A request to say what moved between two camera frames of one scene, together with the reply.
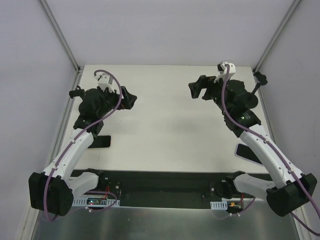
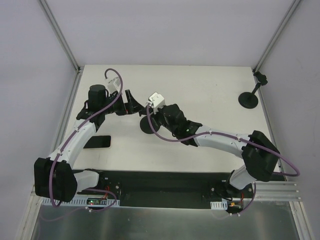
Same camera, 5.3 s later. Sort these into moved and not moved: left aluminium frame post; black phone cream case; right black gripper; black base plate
Moved: right black gripper
Not moved: black base plate; black phone cream case; left aluminium frame post
